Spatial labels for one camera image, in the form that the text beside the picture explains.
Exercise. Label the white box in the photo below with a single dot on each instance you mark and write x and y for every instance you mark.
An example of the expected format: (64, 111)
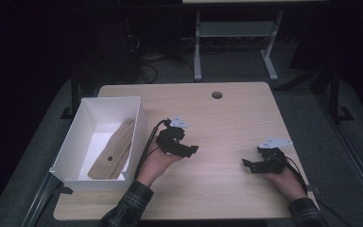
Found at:
(75, 148)

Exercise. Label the aluminium rail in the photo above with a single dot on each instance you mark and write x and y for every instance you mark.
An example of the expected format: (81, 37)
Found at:
(39, 201)
(356, 157)

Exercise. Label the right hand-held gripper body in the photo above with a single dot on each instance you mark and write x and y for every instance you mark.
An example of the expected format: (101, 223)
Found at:
(274, 160)

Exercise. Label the person's right hand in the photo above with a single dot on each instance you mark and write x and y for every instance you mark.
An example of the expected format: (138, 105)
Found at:
(290, 186)

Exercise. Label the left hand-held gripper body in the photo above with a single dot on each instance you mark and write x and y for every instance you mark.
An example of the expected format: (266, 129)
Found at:
(170, 140)

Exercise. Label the black metal stand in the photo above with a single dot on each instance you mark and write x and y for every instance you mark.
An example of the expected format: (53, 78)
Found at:
(74, 91)
(335, 94)

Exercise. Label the white metal desk frame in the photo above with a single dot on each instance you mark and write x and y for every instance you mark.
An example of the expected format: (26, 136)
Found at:
(233, 29)

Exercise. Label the person's left hand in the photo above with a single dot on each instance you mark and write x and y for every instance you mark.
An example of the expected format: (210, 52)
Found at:
(154, 165)

